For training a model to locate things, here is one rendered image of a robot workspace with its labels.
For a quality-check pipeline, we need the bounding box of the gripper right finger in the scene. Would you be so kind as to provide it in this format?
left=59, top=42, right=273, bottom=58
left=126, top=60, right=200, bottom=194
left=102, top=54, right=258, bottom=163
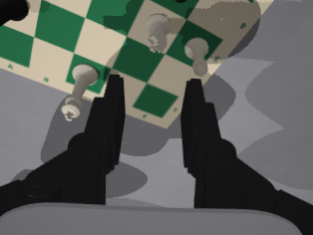
left=180, top=79, right=313, bottom=235

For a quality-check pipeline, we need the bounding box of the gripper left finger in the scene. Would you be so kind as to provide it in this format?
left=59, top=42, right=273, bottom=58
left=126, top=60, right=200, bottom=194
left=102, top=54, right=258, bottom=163
left=0, top=74, right=126, bottom=217

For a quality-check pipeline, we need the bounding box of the green and cream chessboard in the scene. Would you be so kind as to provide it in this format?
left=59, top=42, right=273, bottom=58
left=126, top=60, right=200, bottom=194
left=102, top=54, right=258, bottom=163
left=0, top=0, right=274, bottom=128

